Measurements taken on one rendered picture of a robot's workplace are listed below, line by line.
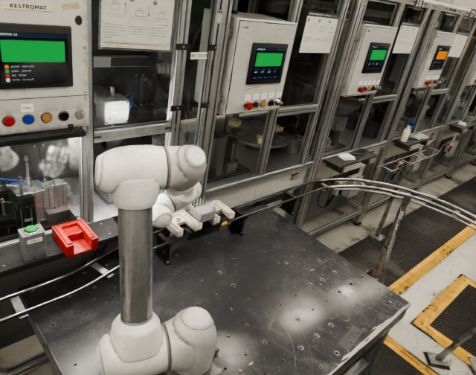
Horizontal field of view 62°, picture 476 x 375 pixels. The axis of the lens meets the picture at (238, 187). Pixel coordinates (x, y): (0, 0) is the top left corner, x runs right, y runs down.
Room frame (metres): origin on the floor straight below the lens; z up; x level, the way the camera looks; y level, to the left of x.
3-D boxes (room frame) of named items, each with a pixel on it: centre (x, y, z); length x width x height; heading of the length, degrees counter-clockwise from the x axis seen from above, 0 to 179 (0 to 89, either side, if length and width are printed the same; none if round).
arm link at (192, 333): (0.96, 0.06, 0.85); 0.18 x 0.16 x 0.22; 118
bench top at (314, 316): (1.37, -0.07, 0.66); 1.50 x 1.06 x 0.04; 137
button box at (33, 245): (1.15, 0.73, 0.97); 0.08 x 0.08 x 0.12; 47
